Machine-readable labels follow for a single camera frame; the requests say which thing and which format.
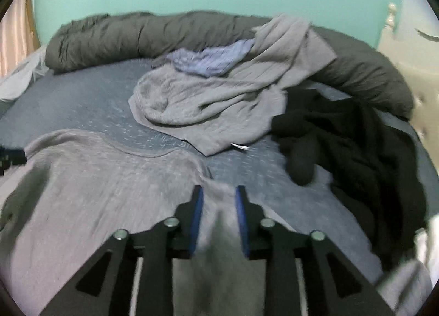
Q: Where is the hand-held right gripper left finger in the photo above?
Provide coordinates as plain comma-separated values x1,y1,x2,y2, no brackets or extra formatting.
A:
39,185,204,316

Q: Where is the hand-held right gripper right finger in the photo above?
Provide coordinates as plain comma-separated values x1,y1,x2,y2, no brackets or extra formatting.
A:
235,185,395,316

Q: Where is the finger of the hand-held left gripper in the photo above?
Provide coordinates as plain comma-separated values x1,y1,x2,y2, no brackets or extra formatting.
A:
0,145,27,174

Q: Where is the grey knit shirt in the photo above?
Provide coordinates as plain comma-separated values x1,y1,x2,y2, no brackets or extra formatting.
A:
0,129,433,316

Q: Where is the white garment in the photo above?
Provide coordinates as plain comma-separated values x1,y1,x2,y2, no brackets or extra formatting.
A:
413,215,439,269

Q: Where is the light grey sheet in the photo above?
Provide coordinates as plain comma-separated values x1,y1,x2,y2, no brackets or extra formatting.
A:
0,45,49,102

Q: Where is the bed with blue sheet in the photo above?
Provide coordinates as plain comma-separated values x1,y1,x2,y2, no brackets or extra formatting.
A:
0,57,439,269

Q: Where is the grey ribbed garment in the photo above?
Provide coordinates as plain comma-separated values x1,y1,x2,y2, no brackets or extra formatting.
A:
128,15,338,157

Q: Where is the pink curtain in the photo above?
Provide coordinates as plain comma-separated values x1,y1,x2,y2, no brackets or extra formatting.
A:
0,0,35,77

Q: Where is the black crumpled garment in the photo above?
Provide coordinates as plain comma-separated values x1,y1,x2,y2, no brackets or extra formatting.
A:
271,90,429,269

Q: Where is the dark grey rolled duvet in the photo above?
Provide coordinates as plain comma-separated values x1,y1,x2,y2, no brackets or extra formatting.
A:
46,10,415,119

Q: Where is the blue striped cloth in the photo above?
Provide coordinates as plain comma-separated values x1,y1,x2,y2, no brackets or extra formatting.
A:
166,38,256,78

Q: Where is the cream tufted headboard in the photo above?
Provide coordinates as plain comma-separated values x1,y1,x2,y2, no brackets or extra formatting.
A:
376,2,439,152

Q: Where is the wooden window frame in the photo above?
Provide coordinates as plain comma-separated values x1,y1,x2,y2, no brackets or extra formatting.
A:
26,0,42,49

